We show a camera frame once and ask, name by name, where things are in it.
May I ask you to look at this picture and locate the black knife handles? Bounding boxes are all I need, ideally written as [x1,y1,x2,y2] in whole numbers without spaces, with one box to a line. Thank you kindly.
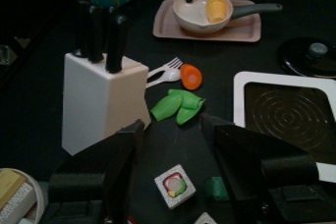
[104,13,131,75]

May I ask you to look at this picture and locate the pink plastic tray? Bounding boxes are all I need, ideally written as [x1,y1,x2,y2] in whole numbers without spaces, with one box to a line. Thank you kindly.
[152,0,263,43]

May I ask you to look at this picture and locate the black handled knife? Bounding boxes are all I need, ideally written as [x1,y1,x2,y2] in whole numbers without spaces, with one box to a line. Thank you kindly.
[87,5,108,64]

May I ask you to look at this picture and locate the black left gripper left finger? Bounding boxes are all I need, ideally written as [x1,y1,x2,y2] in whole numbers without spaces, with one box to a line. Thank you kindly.
[42,119,146,224]

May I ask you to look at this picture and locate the green toy corn husk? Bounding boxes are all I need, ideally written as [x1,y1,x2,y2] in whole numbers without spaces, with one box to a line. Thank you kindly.
[148,88,207,127]

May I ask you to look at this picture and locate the yellow toy corn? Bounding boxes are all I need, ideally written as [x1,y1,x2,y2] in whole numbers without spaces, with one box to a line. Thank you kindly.
[206,0,230,25]

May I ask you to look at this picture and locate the white plastic fork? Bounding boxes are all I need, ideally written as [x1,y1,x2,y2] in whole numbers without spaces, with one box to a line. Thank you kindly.
[146,56,186,81]

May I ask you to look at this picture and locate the black lid grey knob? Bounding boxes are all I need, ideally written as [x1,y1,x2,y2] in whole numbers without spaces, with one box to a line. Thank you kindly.
[278,36,336,80]

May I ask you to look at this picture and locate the cream pan grey handle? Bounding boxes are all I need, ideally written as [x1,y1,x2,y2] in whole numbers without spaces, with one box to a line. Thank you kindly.
[172,0,284,35]

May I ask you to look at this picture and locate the square toy food tile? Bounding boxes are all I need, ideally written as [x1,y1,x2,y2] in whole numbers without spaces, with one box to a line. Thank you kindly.
[194,211,219,224]

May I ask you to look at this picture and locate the white round bowl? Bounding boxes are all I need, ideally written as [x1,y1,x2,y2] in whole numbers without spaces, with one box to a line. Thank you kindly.
[0,167,46,224]

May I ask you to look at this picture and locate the white speckled toy bread slice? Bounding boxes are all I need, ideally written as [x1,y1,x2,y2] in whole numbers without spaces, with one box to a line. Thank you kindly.
[0,182,38,224]

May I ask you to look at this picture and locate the white toy stove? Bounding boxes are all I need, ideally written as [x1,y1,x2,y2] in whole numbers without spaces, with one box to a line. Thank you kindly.
[232,71,336,184]

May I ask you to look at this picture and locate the small green toy block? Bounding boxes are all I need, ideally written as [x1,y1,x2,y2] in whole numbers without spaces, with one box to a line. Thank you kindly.
[204,176,230,202]

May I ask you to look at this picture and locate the white knife block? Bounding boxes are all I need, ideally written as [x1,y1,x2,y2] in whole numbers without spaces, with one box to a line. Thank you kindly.
[60,52,152,157]

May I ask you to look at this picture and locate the yellow toy bread slice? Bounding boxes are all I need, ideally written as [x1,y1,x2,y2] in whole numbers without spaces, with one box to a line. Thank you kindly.
[0,168,28,210]

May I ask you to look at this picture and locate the orange toy carrot slice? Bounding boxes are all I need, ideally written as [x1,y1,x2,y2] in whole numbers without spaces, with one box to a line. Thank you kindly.
[179,63,206,91]

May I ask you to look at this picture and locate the white plastic spoon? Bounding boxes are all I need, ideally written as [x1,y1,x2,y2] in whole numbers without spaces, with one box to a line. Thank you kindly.
[144,68,183,90]

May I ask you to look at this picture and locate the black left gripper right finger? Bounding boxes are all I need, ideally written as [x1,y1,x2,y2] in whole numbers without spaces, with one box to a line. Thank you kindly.
[200,113,336,224]

